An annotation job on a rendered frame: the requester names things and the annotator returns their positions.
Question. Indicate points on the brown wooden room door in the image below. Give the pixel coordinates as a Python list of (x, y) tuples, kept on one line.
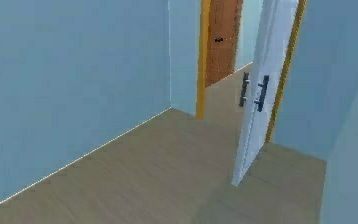
[(222, 40)]

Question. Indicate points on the white room door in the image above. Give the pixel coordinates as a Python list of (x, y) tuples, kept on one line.
[(270, 50)]

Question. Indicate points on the yellow door frame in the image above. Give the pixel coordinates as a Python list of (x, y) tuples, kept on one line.
[(203, 60)]

